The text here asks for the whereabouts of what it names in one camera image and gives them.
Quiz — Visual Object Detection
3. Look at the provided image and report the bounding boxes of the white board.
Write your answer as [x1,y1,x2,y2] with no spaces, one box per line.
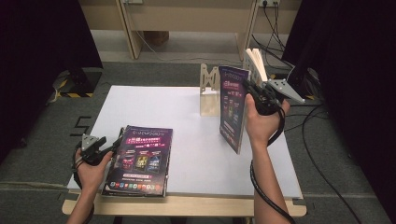
[66,85,304,201]

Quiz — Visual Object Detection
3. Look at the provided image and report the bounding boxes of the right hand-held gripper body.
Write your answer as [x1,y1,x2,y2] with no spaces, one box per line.
[252,77,306,117]

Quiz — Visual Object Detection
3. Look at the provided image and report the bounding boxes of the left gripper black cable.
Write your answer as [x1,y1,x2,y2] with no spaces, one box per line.
[71,144,96,224]

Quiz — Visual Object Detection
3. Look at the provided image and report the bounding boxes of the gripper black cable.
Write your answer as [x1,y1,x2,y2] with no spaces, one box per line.
[71,144,96,224]
[249,104,297,224]

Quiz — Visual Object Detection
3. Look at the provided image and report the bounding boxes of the long black floor cable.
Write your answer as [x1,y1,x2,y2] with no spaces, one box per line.
[301,104,364,224]

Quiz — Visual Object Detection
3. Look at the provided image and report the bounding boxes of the purple magazine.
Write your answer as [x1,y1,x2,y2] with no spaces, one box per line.
[102,124,174,198]
[218,64,251,155]

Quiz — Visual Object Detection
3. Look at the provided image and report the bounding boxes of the wooden expandable book rack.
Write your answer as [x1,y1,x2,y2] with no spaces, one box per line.
[199,63,223,118]

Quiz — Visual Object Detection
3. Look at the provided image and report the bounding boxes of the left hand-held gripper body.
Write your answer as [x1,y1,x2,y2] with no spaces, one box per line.
[77,133,110,167]

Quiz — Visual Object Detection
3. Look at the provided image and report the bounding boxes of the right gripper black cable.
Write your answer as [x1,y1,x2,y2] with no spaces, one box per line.
[249,104,297,224]

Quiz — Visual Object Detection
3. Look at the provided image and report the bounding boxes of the black corner bracket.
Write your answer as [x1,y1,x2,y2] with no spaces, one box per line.
[292,199,316,210]

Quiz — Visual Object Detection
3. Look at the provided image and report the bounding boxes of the person's left hand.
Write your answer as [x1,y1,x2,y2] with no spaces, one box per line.
[75,148,114,196]

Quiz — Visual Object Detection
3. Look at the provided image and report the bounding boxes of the black cable bundle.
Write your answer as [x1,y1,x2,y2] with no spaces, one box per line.
[251,0,297,70]

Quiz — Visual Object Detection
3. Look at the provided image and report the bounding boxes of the brown cardboard box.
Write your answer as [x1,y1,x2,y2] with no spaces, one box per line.
[143,30,171,47]

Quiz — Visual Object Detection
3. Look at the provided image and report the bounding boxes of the beige desk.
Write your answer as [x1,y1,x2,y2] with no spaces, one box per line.
[78,0,304,62]

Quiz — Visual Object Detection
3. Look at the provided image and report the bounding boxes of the black curtain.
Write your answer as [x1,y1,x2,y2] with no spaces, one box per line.
[280,0,396,223]
[0,0,105,164]

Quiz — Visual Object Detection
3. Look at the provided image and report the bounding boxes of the white book with picture grid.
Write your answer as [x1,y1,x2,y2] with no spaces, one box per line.
[242,48,269,87]

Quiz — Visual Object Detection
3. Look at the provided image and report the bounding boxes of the black stand base striped tape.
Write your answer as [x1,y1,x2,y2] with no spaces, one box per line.
[46,66,105,105]
[270,66,323,101]

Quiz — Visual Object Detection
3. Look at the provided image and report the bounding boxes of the short black floor cables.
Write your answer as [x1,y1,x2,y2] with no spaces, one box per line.
[281,103,331,133]

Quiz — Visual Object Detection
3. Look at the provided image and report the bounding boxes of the person's right hand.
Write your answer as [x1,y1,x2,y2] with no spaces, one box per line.
[244,92,291,147]

